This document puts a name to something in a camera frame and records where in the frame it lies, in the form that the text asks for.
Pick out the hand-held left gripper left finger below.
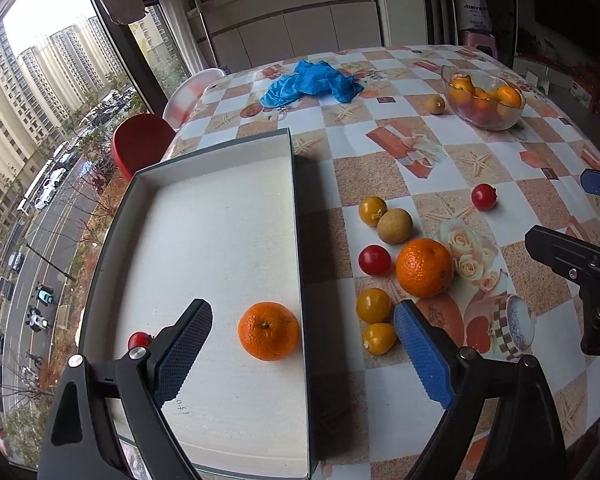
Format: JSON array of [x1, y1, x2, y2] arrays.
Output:
[[37, 298, 214, 480]]

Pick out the white bag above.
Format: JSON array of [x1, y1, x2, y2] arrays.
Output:
[[452, 0, 494, 33]]

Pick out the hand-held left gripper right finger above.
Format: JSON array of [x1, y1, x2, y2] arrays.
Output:
[[393, 300, 571, 480]]

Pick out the large orange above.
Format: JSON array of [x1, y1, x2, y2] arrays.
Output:
[[395, 238, 454, 298]]

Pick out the glass bowl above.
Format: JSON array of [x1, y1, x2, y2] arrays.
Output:
[[440, 64, 526, 132]]

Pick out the white cabinet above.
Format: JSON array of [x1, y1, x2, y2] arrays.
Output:
[[200, 0, 384, 74]]

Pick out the white cardboard box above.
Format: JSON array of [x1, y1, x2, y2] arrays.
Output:
[[77, 127, 321, 478]]

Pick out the blue cloth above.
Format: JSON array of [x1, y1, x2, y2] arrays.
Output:
[[260, 59, 365, 109]]

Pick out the small yellow fruit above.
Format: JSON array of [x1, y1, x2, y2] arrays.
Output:
[[358, 196, 388, 226], [356, 288, 393, 324], [362, 322, 397, 356]]

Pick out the dark red fruit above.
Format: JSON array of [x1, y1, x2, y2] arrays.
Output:
[[462, 100, 501, 125]]

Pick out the white plastic basin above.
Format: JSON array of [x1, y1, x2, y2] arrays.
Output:
[[162, 67, 227, 128]]

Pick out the grey hanging panel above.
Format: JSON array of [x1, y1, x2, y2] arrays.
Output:
[[92, 0, 146, 26]]

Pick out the red gift boxes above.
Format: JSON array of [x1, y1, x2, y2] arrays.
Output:
[[570, 60, 600, 123]]

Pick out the red plastic chair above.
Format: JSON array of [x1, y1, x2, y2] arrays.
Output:
[[112, 114, 177, 181]]

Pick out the checkered tablecloth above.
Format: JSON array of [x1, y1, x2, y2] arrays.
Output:
[[160, 45, 600, 480]]

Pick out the pink stool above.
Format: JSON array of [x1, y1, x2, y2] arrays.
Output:
[[460, 30, 498, 59]]

